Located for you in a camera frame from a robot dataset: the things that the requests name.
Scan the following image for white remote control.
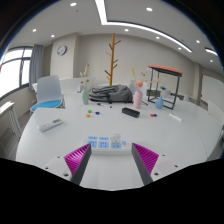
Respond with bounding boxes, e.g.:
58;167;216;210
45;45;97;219
37;118;64;133

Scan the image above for grey backpack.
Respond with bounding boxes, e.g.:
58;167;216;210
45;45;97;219
88;84;134;104

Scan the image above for white radiator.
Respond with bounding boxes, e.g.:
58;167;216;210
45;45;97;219
0;101;23;141

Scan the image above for blue vase with dried flowers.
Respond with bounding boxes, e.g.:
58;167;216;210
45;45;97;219
153;74;169;110

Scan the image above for white flat bar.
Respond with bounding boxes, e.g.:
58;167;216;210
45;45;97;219
168;112;184;123

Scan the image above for long ceiling light strip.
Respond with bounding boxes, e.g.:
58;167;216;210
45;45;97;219
94;0;194;54

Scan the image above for round wall clock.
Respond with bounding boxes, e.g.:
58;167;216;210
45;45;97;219
56;44;68;57

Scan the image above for black-framed orange-topped side table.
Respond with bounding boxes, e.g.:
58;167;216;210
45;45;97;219
146;64;184;110

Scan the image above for grey curtain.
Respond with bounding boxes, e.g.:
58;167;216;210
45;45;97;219
28;44;44;91

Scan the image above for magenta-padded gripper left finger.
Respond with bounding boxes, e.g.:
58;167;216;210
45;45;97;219
42;143;92;186

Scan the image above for window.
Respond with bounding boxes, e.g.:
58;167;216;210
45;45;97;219
0;46;34;99

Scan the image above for round ceiling lights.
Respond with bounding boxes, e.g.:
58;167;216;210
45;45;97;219
31;1;214;64

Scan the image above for pink vase with flowers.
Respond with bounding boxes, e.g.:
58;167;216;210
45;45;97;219
130;68;153;110

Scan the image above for white wall board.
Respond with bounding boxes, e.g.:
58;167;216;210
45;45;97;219
201;74;224;111

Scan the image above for green vase with dried flowers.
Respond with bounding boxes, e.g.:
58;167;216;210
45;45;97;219
79;63;91;106

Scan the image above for black rectangular box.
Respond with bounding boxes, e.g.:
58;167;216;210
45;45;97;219
121;106;141;118

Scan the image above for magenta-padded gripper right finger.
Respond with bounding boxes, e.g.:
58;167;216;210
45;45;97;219
131;142;182;186

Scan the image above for white chair with blue cushion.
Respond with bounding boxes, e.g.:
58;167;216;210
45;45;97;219
29;74;66;116

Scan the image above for black and white marker pen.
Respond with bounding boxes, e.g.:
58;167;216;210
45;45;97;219
96;102;113;109

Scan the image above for wooden tree-shaped coat rack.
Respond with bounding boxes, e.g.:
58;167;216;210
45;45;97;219
104;32;122;87

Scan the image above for small translucent white charger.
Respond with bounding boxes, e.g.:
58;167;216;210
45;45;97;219
110;132;122;146

